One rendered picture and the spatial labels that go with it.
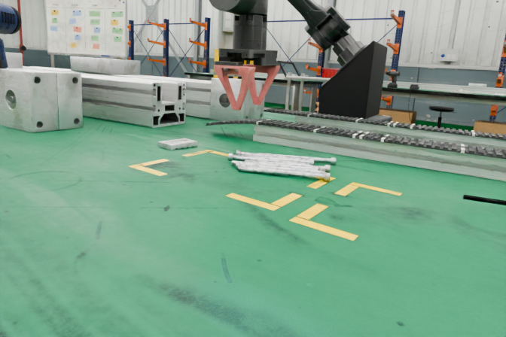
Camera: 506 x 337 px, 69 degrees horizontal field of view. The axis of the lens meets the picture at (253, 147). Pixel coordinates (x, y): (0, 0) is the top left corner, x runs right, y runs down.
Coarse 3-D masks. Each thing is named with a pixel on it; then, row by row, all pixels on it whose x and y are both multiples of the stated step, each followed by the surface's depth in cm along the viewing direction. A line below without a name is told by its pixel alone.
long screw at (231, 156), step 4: (228, 156) 48; (232, 156) 48; (236, 156) 48; (240, 156) 48; (244, 156) 48; (248, 156) 48; (232, 160) 48; (244, 160) 48; (256, 160) 48; (260, 160) 48; (264, 160) 48; (268, 160) 48; (272, 160) 48; (276, 160) 48; (280, 160) 48; (300, 164) 47; (304, 164) 47; (308, 164) 47
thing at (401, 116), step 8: (384, 112) 523; (392, 112) 518; (400, 112) 512; (408, 112) 511; (392, 120) 519; (400, 120) 514; (408, 120) 508; (480, 120) 479; (480, 128) 462; (488, 128) 457; (496, 128) 451; (504, 128) 445
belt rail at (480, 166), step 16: (256, 128) 62; (272, 128) 61; (288, 144) 60; (304, 144) 59; (320, 144) 58; (336, 144) 57; (352, 144) 55; (368, 144) 54; (384, 144) 53; (400, 144) 52; (384, 160) 53; (400, 160) 52; (416, 160) 51; (432, 160) 51; (448, 160) 50; (464, 160) 49; (480, 160) 48; (496, 160) 47; (480, 176) 48; (496, 176) 47
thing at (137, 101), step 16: (96, 80) 75; (112, 80) 73; (128, 80) 71; (144, 80) 78; (160, 80) 77; (96, 96) 75; (112, 96) 73; (128, 96) 71; (144, 96) 69; (160, 96) 70; (176, 96) 75; (96, 112) 76; (112, 112) 74; (128, 112) 72; (144, 112) 70; (160, 112) 71; (176, 112) 75
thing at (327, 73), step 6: (294, 66) 419; (288, 72) 371; (324, 72) 371; (330, 72) 368; (288, 78) 371; (294, 78) 369; (300, 78) 366; (306, 78) 364; (312, 78) 362; (318, 78) 360; (324, 78) 358; (330, 78) 356; (288, 84) 373; (300, 84) 419; (288, 90) 374; (300, 90) 420; (288, 96) 375; (300, 96) 422; (288, 102) 377; (300, 102) 423; (288, 108) 380; (300, 108) 424
